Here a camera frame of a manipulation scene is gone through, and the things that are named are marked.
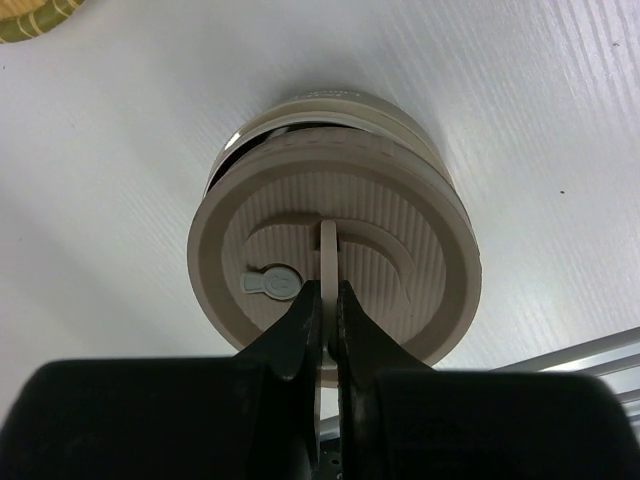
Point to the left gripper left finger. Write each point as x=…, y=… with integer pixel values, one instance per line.
x=253, y=415

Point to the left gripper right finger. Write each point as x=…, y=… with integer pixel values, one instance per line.
x=490, y=425

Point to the brown smiley lid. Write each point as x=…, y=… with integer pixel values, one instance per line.
x=334, y=257

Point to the left round metal tin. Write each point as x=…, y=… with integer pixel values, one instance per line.
x=333, y=107

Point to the round bamboo tray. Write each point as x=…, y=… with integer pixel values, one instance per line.
x=23, y=20

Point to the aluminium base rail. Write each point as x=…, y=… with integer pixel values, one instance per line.
x=613, y=359

